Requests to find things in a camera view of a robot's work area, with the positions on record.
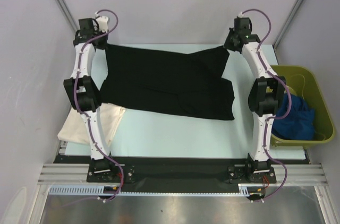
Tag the blue t shirt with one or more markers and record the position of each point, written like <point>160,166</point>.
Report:
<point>298,124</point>

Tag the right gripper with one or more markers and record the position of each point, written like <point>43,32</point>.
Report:
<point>227,44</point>

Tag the right aluminium corner post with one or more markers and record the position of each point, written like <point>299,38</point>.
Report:
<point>288,22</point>

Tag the folded cream t shirt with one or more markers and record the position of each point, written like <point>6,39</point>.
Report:
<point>74,129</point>

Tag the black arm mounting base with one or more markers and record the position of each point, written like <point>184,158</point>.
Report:
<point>179,175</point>

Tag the olive green plastic bin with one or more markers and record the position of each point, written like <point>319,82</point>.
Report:
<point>302,83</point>

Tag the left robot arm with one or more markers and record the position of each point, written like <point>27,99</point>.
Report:
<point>83,94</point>

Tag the black t shirt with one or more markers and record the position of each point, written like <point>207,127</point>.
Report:
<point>166,82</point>

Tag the aluminium frame rail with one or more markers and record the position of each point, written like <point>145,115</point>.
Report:
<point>76,174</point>

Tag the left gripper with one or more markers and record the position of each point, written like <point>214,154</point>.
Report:
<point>103,46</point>

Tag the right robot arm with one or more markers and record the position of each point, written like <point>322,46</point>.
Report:
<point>266,95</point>

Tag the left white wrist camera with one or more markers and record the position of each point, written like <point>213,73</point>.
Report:
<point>102,22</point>

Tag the white slotted cable duct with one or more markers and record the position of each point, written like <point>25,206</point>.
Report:
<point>109,190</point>

